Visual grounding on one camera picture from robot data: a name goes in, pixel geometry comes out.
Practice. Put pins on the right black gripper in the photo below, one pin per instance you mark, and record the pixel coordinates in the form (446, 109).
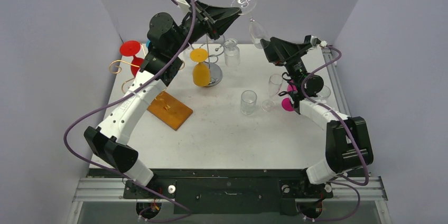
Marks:
(287, 57)

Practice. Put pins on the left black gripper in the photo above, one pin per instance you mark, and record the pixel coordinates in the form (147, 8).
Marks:
(215, 20)

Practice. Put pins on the clear wine glass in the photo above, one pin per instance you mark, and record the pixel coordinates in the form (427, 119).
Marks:
(274, 85)
(323, 95)
(248, 102)
(258, 34)

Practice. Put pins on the red wine glass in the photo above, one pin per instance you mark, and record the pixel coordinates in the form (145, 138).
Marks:
(135, 50)

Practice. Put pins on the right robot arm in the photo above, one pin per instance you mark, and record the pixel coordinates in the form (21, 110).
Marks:
(347, 140)

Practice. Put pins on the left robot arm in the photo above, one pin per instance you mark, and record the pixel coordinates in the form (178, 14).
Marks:
(161, 64)

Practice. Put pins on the clear ribbed glass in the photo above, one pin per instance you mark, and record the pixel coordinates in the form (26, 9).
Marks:
(232, 53)

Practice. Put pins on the pink wine glass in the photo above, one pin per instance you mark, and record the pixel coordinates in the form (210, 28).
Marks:
(288, 102)

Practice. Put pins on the yellow wine glass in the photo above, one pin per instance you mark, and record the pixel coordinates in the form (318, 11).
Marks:
(201, 72)

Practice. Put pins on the chrome wire glass rack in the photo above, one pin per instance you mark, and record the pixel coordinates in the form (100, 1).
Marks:
(215, 70)

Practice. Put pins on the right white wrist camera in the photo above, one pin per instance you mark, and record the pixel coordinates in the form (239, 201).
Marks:
(313, 42)

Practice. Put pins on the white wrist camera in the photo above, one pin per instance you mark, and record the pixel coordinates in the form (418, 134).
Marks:
(313, 42)
(184, 5)

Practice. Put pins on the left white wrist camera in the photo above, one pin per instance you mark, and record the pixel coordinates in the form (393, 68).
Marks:
(184, 5)

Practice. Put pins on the gold wire glass rack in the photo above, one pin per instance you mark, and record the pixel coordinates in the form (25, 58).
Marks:
(165, 107)

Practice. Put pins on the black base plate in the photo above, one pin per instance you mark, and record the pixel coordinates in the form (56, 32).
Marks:
(227, 191)

